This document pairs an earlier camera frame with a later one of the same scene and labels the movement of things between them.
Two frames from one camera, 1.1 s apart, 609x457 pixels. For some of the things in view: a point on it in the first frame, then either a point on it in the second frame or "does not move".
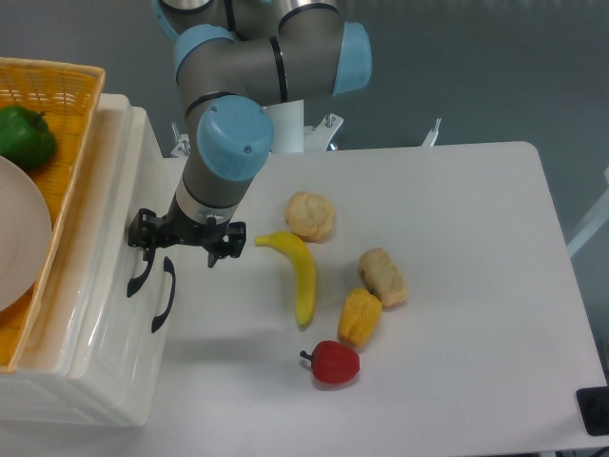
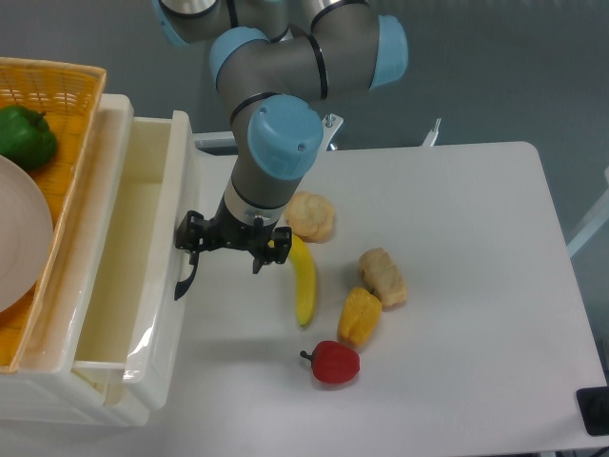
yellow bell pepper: (360, 317) does not move
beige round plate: (26, 235) does not move
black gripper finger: (236, 240) to (280, 252)
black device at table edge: (594, 407) does not move
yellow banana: (304, 267) does not move
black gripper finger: (147, 231) to (193, 236)
